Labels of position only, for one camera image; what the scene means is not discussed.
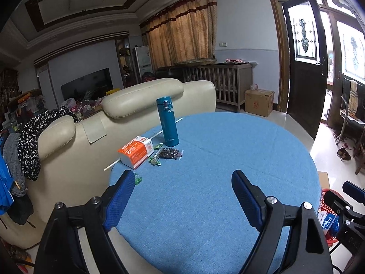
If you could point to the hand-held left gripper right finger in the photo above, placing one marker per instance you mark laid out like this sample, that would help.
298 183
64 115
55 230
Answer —
246 202

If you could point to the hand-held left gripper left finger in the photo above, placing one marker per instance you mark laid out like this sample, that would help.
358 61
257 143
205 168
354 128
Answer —
119 199

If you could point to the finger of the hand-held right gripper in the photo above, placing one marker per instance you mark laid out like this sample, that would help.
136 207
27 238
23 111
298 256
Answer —
333 199
353 189

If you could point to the red plastic basket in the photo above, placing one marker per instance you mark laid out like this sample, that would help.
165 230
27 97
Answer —
324 197

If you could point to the blue toothpaste box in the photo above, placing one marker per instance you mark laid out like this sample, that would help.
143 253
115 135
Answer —
328 221

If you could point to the flat cardboard box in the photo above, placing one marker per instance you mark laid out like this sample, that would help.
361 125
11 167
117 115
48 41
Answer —
323 179

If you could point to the green candy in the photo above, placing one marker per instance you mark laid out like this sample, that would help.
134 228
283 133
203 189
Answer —
139 179
157 147
155 161

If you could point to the dark slipper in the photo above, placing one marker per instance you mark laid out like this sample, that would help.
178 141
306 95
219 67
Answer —
342 151
346 156

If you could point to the thin white rod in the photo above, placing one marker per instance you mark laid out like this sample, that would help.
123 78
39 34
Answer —
112 166

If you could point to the wooden stool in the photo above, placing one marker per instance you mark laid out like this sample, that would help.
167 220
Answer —
360 154

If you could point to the orange and white box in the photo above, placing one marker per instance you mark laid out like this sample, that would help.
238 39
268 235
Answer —
134 152

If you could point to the dark snack packet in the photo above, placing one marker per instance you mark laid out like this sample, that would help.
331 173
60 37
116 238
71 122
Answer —
169 153

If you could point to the striped towel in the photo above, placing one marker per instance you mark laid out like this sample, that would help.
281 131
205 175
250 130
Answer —
353 100

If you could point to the teal thermos bottle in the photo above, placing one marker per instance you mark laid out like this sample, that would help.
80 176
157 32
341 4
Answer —
168 122

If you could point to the pile of household clutter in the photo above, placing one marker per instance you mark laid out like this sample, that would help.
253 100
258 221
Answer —
85 105

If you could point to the closed cardboard box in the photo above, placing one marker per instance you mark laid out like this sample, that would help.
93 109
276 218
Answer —
258 102

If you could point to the black white floral garment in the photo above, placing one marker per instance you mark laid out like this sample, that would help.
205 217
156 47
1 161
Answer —
31 139

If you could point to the dark wooden glazed door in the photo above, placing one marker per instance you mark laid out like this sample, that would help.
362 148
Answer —
308 91

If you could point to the grey knit garment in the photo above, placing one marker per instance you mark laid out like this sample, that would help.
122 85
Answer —
12 159

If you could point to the cream leather sofa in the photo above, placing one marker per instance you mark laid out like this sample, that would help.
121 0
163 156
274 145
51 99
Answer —
196 97

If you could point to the blue jacket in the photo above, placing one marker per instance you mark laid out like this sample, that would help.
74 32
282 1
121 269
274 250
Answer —
4 182

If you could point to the wooden baby crib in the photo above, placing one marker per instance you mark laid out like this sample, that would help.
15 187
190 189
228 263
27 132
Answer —
242 82

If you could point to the black television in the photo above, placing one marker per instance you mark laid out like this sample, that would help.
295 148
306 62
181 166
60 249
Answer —
85 84

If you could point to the wooden display cabinet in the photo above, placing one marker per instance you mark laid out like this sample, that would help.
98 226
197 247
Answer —
125 62

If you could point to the white standing air conditioner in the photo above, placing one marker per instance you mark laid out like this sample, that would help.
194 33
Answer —
142 62

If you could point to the pink cloth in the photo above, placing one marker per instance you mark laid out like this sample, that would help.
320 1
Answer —
233 60

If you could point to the beige curtain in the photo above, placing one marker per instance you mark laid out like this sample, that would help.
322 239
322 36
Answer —
182 34

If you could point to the metal frame chair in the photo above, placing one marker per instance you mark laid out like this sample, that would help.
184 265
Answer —
352 124

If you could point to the wooden door frame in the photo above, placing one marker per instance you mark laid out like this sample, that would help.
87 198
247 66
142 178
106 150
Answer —
278 62

